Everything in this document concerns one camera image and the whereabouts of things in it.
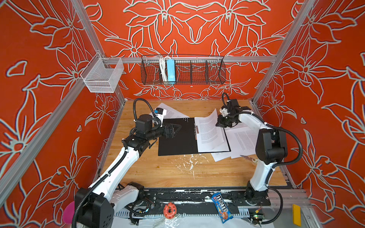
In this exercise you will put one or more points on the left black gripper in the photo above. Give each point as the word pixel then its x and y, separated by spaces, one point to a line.
pixel 170 134

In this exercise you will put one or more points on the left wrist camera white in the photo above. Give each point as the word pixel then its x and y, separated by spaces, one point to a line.
pixel 160 113

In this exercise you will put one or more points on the clear plastic bin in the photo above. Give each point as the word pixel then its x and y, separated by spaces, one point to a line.
pixel 101 77

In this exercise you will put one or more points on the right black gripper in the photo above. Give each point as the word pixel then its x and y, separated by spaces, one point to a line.
pixel 220 122

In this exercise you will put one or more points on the yellow block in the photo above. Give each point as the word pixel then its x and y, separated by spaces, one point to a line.
pixel 296 212

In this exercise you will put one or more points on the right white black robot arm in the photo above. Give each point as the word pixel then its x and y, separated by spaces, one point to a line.
pixel 271 148

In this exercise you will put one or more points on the blue m&m's candy bag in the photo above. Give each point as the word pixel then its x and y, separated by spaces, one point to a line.
pixel 222 208

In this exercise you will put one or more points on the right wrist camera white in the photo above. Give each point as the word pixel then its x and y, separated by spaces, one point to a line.
pixel 224 111

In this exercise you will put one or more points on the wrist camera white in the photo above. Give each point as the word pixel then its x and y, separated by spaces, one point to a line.
pixel 224 111
pixel 160 113

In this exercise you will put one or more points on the red donut toy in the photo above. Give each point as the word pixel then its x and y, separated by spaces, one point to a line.
pixel 170 210

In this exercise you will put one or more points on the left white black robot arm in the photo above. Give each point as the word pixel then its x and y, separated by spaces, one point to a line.
pixel 95 206

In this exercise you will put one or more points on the pink plastic goblet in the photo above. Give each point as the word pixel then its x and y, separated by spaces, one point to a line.
pixel 68 213

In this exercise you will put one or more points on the blue folder black inside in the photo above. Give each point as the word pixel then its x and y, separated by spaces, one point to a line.
pixel 185 141

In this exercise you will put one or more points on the white scissors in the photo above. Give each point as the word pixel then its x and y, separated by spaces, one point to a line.
pixel 251 159

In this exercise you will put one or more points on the small circuit board with wires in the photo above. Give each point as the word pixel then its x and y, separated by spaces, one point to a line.
pixel 256 216

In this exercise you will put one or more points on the black wire basket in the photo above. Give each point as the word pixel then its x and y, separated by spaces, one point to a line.
pixel 189 70

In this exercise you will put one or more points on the blue white box in basket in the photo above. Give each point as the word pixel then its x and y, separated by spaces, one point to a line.
pixel 170 63

